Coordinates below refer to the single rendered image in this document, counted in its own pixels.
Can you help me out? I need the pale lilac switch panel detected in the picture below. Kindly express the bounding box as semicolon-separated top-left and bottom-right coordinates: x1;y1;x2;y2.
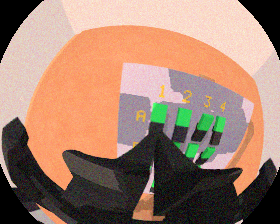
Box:
116;63;254;169

